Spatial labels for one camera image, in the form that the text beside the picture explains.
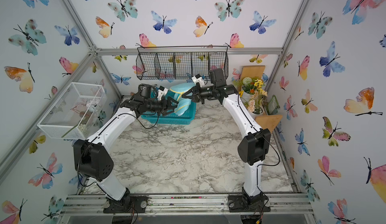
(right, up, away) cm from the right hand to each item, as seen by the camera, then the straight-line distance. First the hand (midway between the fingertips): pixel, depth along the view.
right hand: (183, 94), depth 71 cm
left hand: (-3, -6, +7) cm, 10 cm away
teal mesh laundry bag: (-4, +1, +3) cm, 5 cm away
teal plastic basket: (-9, -13, +27) cm, 31 cm away
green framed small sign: (+61, -4, +39) cm, 73 cm away
